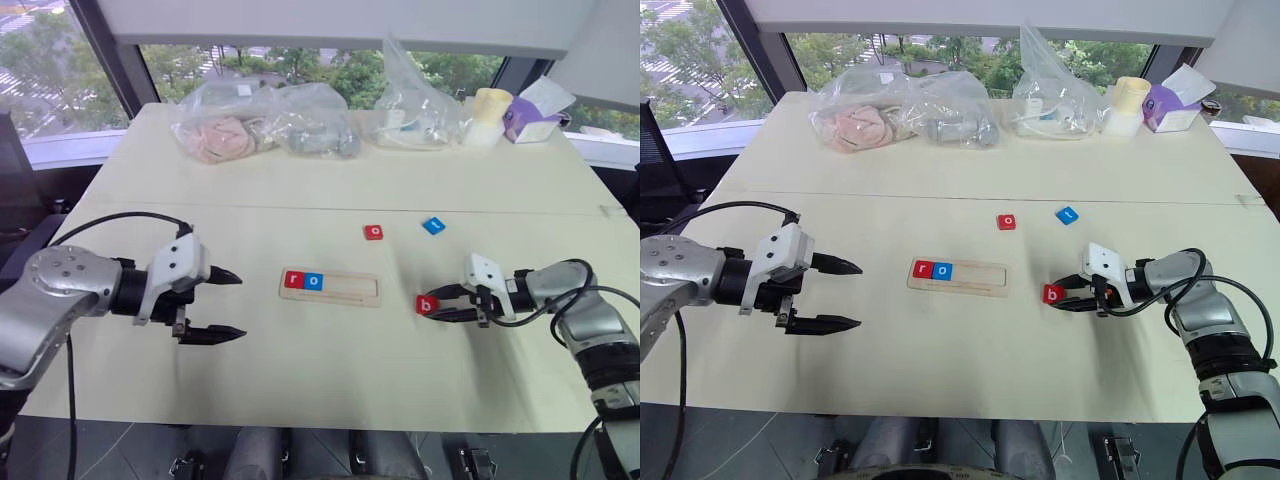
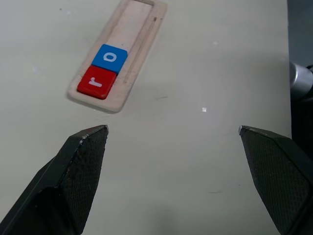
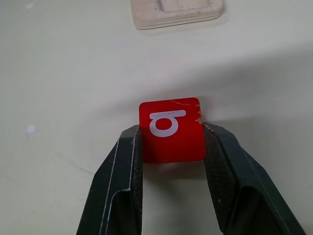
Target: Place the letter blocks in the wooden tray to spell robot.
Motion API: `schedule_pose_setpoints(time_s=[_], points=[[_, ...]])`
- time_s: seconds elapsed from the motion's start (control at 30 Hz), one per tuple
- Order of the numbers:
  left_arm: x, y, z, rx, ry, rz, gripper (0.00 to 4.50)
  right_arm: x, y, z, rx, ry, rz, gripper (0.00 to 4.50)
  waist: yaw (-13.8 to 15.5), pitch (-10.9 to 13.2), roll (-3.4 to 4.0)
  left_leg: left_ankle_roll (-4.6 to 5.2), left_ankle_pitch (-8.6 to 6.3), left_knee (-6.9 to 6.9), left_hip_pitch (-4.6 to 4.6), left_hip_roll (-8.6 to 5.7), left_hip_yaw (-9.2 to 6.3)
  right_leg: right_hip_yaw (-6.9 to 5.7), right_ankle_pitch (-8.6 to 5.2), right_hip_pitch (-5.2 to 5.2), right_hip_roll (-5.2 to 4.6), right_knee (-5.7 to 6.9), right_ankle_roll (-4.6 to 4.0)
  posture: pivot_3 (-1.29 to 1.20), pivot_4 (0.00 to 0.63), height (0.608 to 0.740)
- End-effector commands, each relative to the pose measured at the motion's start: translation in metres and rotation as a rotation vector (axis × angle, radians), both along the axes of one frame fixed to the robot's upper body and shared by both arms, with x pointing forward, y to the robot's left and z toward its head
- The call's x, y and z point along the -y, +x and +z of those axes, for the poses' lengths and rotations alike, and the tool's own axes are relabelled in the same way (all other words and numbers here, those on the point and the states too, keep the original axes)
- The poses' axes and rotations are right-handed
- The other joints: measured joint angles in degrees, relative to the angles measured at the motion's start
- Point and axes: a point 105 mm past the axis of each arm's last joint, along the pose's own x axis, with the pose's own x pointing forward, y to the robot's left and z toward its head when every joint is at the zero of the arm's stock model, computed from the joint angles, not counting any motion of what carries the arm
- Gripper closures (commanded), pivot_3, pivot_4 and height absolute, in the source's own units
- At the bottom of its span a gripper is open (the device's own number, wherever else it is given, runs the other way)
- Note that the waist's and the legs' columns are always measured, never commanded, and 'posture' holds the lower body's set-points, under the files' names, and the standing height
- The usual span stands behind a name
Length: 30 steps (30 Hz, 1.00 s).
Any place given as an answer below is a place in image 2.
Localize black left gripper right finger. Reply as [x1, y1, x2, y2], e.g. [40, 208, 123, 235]
[238, 125, 313, 235]

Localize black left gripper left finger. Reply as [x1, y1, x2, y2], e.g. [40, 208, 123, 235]
[0, 124, 110, 235]

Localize silver robot body part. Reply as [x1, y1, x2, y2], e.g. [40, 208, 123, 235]
[290, 62, 313, 102]

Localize red letter r block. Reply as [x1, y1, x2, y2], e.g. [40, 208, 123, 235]
[77, 65, 117, 100]

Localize blue letter o block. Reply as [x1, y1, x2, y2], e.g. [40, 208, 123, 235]
[91, 44, 129, 75]

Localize light wooden letter tray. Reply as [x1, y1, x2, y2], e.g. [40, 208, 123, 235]
[66, 0, 168, 114]

